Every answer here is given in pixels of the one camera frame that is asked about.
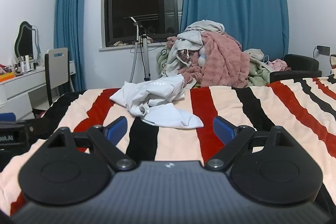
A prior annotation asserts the white dresser desk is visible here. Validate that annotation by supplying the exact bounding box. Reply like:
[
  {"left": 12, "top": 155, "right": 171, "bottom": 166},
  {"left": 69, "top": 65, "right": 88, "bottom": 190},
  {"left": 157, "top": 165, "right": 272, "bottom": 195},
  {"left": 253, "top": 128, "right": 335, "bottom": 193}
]
[{"left": 0, "top": 60, "right": 76, "bottom": 120}]

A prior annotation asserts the pink fluffy blanket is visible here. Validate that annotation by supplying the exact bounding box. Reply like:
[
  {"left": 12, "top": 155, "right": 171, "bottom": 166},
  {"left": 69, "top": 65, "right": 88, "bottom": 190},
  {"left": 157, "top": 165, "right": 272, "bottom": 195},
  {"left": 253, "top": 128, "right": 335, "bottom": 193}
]
[{"left": 167, "top": 31, "right": 249, "bottom": 88}]

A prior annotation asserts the silver tripod stand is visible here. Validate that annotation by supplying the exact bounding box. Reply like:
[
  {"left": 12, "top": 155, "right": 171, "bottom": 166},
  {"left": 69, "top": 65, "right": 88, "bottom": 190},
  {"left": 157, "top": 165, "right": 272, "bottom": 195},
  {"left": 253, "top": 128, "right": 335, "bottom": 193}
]
[{"left": 129, "top": 16, "right": 151, "bottom": 83}]

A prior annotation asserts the wavy black mirror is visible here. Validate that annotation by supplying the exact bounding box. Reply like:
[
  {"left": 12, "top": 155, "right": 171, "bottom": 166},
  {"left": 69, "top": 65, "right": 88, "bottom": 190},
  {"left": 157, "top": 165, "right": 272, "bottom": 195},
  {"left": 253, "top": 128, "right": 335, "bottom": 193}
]
[{"left": 14, "top": 21, "right": 41, "bottom": 63}]

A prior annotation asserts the black armchair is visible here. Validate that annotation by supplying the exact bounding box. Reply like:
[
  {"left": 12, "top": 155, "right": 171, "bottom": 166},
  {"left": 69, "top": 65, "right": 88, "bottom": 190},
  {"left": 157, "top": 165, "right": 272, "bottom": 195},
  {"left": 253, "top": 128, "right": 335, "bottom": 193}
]
[{"left": 270, "top": 54, "right": 322, "bottom": 83}]

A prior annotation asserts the left blue curtain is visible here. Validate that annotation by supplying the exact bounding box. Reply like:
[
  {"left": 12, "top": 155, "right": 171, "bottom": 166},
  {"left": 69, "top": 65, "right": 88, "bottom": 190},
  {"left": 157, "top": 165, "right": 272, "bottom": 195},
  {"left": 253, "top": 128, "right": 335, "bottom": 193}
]
[{"left": 54, "top": 0, "right": 85, "bottom": 91}]

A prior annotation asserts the black wall socket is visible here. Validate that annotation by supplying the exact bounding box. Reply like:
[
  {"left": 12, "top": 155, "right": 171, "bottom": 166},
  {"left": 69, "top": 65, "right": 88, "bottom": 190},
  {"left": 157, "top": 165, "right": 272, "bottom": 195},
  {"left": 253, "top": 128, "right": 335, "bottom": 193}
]
[{"left": 317, "top": 46, "right": 330, "bottom": 56}]

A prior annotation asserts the striped fleece bed blanket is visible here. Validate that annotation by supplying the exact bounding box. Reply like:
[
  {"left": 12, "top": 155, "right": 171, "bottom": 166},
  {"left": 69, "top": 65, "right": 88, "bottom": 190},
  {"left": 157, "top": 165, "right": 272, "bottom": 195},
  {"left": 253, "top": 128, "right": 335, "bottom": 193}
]
[{"left": 0, "top": 74, "right": 336, "bottom": 217}]

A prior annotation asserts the pink garment on armchair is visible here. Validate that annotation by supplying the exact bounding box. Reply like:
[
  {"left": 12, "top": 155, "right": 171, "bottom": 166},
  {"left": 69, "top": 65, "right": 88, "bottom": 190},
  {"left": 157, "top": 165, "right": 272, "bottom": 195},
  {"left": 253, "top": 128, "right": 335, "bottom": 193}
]
[{"left": 268, "top": 59, "right": 287, "bottom": 71}]

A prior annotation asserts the orange box on desk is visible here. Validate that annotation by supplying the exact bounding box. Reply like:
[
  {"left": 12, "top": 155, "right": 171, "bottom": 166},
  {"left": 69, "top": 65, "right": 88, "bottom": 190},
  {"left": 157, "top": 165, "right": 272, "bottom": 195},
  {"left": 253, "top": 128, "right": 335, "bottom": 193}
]
[{"left": 0, "top": 72, "right": 15, "bottom": 83}]

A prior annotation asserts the white t-shirt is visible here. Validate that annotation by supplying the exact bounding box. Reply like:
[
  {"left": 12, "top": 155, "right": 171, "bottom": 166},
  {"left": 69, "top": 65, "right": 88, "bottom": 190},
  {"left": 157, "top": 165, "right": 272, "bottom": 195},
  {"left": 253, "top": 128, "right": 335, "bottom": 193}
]
[{"left": 110, "top": 75, "right": 203, "bottom": 129}]

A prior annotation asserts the grey black chair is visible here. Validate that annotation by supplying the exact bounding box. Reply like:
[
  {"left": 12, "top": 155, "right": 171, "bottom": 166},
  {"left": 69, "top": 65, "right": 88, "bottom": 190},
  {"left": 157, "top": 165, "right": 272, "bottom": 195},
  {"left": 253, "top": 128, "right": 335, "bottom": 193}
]
[{"left": 45, "top": 48, "right": 74, "bottom": 106}]

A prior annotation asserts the light green blanket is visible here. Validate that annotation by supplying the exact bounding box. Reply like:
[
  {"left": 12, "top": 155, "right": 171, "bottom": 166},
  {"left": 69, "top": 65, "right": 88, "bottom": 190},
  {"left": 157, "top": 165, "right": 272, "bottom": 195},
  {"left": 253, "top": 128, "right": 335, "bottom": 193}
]
[{"left": 156, "top": 46, "right": 274, "bottom": 86}]

